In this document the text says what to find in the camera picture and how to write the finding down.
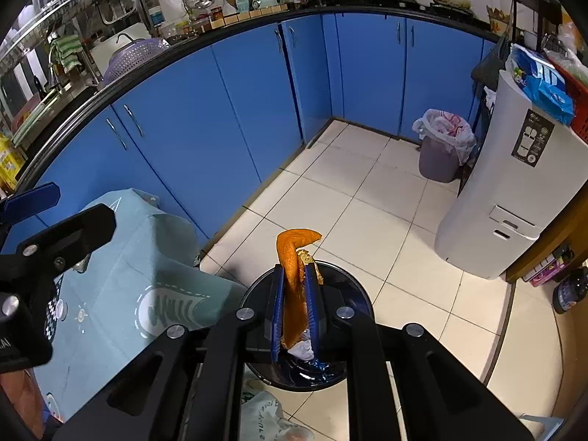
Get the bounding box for purple waste bin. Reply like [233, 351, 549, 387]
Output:
[419, 135, 461, 183]

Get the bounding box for pink boxes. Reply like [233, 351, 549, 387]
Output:
[528, 257, 570, 286]

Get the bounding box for black kitchen countertop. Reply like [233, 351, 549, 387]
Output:
[14, 0, 503, 194]

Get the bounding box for purple plastic colander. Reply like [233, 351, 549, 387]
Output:
[102, 38, 170, 85]

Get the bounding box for red plastic basket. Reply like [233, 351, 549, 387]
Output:
[544, 48, 588, 143]

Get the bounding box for black round trash bin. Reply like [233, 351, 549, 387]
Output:
[239, 259, 375, 392]

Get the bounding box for steel dish rack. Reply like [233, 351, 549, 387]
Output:
[0, 0, 148, 115]

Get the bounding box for orange wrapper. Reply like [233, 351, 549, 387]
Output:
[276, 227, 323, 351]

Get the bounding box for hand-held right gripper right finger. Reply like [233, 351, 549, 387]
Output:
[307, 266, 536, 441]

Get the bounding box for dark glass jar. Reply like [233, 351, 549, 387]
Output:
[552, 266, 588, 315]

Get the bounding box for blue plastic packet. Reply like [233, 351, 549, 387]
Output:
[524, 76, 576, 126]

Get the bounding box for black shelf rack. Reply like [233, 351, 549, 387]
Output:
[459, 0, 570, 194]

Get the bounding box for person's left hand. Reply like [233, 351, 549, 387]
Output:
[0, 371, 47, 439]

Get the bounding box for yellow packet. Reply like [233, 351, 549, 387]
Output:
[0, 132, 27, 194]

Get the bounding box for light blue plastic tub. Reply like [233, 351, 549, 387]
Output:
[517, 416, 566, 441]

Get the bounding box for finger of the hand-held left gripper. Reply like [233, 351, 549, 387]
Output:
[0, 184, 61, 227]
[16, 203, 116, 282]

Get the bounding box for green striped towel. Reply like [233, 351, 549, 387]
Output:
[49, 34, 82, 73]

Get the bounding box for blue white plastic bag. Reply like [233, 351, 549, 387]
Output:
[508, 43, 570, 97]

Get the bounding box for white air purifier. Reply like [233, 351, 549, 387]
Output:
[434, 69, 588, 281]

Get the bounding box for purple bin with white bag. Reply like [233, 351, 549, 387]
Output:
[412, 109, 476, 166]

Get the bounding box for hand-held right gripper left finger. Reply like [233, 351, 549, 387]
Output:
[53, 265, 286, 441]

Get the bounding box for blue kitchen cabinets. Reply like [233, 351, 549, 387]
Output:
[18, 11, 501, 258]

